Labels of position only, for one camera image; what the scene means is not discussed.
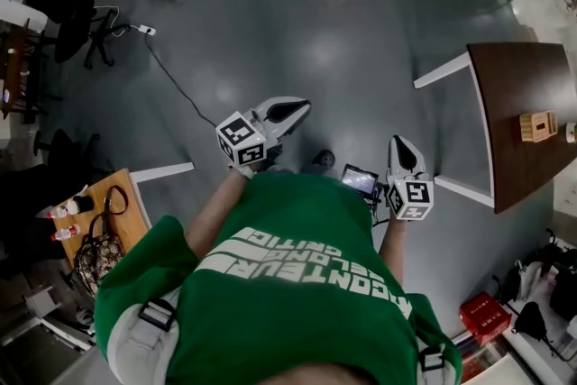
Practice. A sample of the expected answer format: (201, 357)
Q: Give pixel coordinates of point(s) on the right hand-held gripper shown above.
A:
(412, 198)

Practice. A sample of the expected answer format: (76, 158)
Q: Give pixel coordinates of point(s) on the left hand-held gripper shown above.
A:
(241, 140)

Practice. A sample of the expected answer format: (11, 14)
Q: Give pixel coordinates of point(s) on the person's right forearm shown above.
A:
(392, 248)

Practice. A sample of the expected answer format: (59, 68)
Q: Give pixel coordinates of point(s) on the person's left forearm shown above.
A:
(212, 212)

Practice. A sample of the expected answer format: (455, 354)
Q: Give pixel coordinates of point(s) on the clear plastic bottle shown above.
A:
(63, 209)
(65, 233)

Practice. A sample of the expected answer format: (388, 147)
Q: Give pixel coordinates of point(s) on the small black screen device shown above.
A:
(358, 180)

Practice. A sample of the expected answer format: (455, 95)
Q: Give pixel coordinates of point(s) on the person's black right shoe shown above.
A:
(325, 158)

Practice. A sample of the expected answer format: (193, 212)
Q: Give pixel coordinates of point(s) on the white wristband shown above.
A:
(245, 171)

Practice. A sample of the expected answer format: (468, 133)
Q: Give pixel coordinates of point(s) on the wooden tissue box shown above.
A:
(538, 127)

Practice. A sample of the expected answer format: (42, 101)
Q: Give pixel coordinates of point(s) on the dark wooden table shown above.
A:
(527, 81)

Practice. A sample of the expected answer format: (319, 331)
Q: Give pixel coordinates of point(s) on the white power strip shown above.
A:
(147, 30)

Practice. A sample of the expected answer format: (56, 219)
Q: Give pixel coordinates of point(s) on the small potted plant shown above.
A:
(571, 132)

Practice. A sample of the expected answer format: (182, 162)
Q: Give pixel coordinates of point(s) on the red cardboard box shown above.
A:
(484, 319)

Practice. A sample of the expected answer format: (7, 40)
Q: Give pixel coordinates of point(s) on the person in green shirt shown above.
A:
(279, 306)

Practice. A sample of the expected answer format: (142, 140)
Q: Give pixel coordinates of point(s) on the black pouch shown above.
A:
(532, 320)

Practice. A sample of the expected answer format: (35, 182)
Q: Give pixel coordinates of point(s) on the light wooden table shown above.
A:
(97, 201)

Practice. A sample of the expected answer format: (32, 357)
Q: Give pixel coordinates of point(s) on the black cup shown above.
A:
(83, 204)

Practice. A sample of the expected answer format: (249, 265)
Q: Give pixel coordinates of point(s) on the black office chair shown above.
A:
(63, 149)
(58, 0)

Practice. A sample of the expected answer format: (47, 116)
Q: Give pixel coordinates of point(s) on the patterned brown handbag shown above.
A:
(97, 257)

